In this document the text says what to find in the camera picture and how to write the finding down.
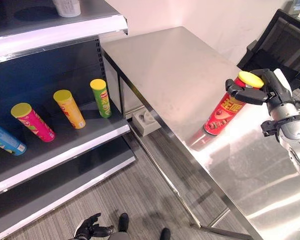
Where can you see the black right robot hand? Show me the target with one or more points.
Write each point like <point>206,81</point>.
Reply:
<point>258,93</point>

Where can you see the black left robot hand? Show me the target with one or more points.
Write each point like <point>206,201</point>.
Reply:
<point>92,228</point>

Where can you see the red chip can yellow lid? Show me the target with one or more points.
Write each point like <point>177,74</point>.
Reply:
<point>223,112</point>

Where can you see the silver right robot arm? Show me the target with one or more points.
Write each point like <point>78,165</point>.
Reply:
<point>291,130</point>

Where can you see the grey robot torso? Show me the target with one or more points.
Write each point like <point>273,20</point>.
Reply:
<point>120,236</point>

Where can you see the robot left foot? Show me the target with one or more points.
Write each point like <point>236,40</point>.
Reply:
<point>123,222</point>

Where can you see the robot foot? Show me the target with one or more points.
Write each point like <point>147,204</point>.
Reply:
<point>123,222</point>
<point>165,234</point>

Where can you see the stainless steel table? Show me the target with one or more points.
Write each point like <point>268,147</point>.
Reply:
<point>202,112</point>

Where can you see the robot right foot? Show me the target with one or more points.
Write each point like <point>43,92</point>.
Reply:
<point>165,234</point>

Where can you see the white floor socket box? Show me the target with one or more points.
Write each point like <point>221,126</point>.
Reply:
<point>146,122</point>

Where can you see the pink chip can yellow lid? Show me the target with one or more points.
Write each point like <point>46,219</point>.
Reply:
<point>33,122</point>

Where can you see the blue chip can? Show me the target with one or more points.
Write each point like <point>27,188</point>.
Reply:
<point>5,141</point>

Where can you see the green chip can yellow lid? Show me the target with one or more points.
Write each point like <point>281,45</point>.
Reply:
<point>102,98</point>

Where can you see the dark grey store shelf unit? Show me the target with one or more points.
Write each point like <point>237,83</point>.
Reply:
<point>52,75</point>

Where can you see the white cup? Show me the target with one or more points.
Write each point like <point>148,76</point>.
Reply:
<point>67,7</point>

